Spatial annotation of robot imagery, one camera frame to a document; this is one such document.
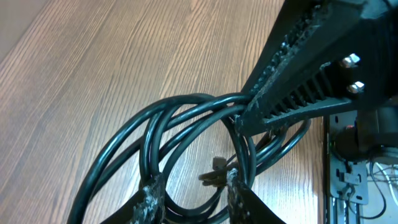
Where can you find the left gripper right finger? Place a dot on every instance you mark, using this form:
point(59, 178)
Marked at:
point(345, 60)

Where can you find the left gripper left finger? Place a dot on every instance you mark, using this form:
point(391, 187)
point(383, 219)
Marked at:
point(294, 17)

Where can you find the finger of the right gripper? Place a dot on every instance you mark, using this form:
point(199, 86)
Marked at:
point(244, 206)
point(146, 206)

